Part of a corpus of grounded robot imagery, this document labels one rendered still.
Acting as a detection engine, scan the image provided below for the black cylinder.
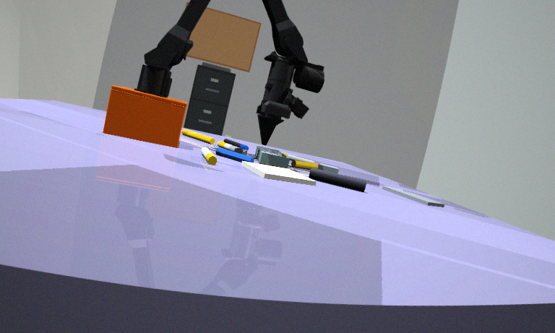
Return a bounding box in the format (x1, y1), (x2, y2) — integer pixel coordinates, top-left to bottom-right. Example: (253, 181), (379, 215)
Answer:
(309, 168), (366, 192)

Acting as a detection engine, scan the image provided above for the grey marker with blue cap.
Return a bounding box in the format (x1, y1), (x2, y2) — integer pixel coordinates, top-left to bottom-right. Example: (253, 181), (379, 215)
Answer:
(223, 139), (249, 150)

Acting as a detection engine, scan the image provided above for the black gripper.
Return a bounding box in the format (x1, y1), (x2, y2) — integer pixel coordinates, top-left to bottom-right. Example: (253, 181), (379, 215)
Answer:
(256, 79), (291, 145)

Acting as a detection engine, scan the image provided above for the blue stylus with white tip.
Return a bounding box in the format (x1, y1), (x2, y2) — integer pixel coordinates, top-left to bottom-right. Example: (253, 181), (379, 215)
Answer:
(208, 147), (254, 163)

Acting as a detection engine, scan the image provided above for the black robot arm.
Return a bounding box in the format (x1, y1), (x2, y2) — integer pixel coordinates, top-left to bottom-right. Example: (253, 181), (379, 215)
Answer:
(134, 0), (324, 118)

